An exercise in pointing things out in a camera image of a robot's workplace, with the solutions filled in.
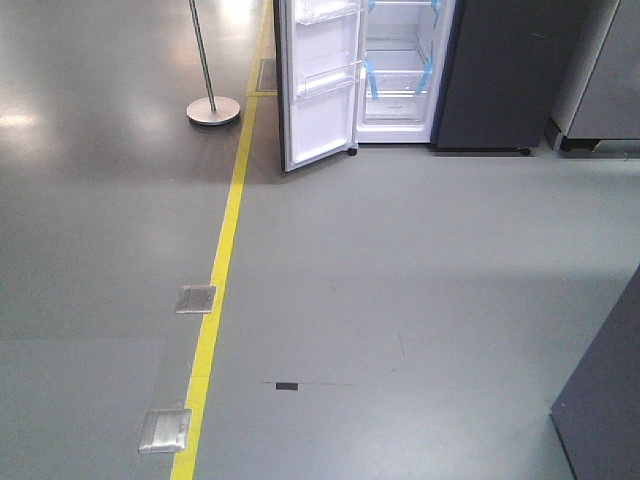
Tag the clear door shelf bin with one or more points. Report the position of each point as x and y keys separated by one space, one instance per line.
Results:
x=308 y=12

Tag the clear lower door bin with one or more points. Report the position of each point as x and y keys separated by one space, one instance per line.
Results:
x=327 y=81

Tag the dark grey fridge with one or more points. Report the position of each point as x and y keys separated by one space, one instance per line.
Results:
x=498 y=70

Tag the grey kitchen island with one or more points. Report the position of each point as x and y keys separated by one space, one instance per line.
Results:
x=596 y=415

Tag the dark grey fridge door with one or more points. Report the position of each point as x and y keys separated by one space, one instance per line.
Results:
x=319 y=56

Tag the blue tape strip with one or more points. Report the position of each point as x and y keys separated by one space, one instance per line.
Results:
x=425 y=78
x=371 y=77

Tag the silver floor socket plate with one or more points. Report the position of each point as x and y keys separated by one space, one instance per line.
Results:
x=165 y=431
x=195 y=299

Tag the silver sign stand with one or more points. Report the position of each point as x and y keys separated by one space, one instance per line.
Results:
x=210 y=110

